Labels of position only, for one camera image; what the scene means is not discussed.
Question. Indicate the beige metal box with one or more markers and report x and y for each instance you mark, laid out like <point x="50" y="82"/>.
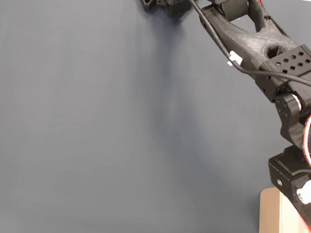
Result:
<point x="268" y="215"/>

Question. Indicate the blue-grey table mat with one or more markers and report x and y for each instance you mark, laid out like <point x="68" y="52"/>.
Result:
<point x="69" y="124"/>

